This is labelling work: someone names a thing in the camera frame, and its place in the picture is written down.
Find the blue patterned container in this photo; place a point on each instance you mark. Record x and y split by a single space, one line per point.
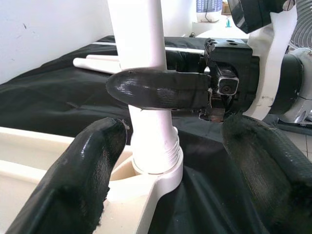
209 5

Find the white flat strip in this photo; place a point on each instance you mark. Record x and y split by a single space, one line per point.
104 43

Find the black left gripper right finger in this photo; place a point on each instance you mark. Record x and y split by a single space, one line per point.
268 175

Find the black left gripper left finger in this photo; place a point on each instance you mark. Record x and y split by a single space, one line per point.
73 182

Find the white side table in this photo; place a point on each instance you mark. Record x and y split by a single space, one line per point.
219 30

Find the white plastic table top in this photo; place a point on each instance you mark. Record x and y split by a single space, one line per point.
24 151

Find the black cloth table cover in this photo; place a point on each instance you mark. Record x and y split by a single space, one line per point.
61 97

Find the small teal bottle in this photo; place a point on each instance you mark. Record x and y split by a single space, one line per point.
228 22

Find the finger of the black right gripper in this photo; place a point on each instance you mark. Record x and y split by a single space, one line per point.
151 89
185 62

